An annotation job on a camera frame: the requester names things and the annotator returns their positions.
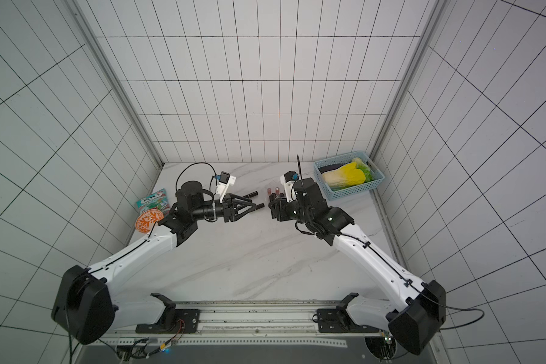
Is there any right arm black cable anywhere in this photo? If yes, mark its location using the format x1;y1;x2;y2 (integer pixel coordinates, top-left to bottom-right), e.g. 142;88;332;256
295;154;485;362

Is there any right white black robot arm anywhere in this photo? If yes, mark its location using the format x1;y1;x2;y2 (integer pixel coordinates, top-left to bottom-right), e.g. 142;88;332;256
268;171;446;355

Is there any aluminium mounting rail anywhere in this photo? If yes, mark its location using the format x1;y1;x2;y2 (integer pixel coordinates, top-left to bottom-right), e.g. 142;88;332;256
79;299;438;349

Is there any yellow toy napa cabbage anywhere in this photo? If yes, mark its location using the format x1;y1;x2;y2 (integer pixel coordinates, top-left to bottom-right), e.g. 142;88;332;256
322;162;365;190

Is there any green snack packet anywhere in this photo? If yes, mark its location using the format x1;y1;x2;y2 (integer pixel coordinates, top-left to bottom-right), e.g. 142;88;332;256
136;189;171;215

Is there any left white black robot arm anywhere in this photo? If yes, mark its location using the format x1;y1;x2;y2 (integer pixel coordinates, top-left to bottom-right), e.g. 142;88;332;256
51;180;264;344

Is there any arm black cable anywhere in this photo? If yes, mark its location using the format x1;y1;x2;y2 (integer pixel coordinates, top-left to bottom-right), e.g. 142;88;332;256
63;161;219;364
295;154;485;362

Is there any light blue plastic basket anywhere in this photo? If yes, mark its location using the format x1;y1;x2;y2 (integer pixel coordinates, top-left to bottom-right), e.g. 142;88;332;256
314;151;385;200

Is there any dark purple toy eggplant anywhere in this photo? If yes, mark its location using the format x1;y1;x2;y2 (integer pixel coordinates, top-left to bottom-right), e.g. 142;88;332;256
318;164;343;174

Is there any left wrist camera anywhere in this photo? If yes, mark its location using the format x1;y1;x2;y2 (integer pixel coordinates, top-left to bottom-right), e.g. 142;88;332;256
215;171;236;203

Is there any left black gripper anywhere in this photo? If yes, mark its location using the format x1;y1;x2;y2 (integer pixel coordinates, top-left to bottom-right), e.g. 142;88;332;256
193;193;256;222

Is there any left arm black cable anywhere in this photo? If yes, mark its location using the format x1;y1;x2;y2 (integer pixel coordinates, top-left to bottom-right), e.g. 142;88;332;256
63;161;219;364

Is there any clear acrylic lipstick organizer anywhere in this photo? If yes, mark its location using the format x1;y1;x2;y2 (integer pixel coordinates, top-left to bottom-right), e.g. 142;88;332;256
261;180;317;210

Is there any green toy vegetable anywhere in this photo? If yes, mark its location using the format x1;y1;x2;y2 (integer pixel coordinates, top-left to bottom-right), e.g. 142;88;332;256
352;157;374;183

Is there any orange white patterned bowl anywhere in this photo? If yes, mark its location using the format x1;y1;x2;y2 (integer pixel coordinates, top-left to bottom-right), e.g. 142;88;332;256
135;209;164;234

